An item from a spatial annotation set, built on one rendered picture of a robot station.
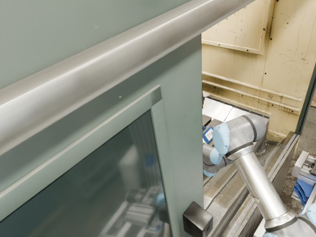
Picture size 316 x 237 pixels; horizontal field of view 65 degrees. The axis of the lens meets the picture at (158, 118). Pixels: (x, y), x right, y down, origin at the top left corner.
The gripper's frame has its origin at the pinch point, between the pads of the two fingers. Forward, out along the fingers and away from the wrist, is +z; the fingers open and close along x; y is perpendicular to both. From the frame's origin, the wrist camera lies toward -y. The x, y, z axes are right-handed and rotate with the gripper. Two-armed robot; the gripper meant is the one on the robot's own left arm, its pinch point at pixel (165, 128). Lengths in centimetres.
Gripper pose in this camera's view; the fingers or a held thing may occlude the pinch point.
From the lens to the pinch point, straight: 143.2
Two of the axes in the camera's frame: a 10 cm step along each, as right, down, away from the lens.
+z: -7.5, -3.7, 5.4
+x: 6.5, -5.3, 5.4
